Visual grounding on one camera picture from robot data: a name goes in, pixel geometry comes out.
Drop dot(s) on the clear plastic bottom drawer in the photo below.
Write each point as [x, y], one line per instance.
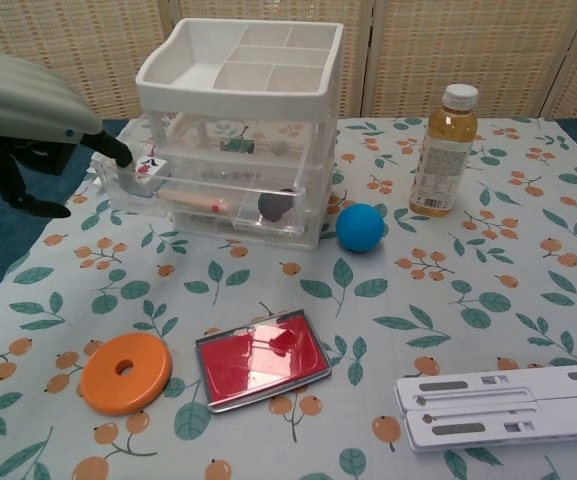
[314, 234]

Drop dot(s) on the wooden stick with red mark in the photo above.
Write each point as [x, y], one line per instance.
[193, 201]

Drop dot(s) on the clear plastic drawer with items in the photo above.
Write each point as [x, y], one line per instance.
[238, 187]

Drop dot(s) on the floral leaf print tablecloth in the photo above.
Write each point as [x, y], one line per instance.
[418, 300]

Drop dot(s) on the red ink pad metal case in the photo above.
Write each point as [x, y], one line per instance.
[248, 370]

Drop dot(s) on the amber tea bottle white cap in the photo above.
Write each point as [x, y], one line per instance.
[443, 155]

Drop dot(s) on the bamboo folding screen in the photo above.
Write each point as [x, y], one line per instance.
[443, 50]

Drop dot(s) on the white folding laptop stand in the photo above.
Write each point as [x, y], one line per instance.
[493, 410]

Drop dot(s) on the white drawer organizer box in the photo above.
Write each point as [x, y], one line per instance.
[193, 75]

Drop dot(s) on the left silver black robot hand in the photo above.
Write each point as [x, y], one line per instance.
[23, 100]

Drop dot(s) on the orange disc with hole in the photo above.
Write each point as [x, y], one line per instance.
[143, 380]

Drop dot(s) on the clear plastic middle drawer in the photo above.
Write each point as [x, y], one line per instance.
[316, 192]

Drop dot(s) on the small black stopper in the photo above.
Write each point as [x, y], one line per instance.
[274, 205]

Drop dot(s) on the blue backed white tile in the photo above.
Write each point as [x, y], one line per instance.
[149, 170]

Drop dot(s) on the blue rubber ball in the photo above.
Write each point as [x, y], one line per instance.
[360, 227]

